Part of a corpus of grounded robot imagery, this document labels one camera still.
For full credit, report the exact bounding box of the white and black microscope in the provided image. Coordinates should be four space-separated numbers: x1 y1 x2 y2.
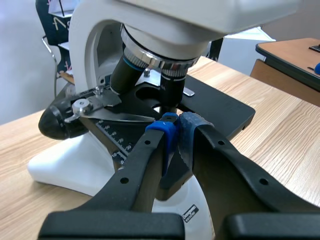
26 0 308 240

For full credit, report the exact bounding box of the brown desk with black edge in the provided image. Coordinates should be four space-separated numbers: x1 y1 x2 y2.
249 37 320 101

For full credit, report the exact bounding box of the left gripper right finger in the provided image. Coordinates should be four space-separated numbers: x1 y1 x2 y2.
178 111 320 240

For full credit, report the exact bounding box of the dark blue chair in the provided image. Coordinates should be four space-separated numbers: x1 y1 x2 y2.
34 0 76 100

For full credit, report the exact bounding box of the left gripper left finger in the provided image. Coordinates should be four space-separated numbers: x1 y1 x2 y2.
38 112 186 240

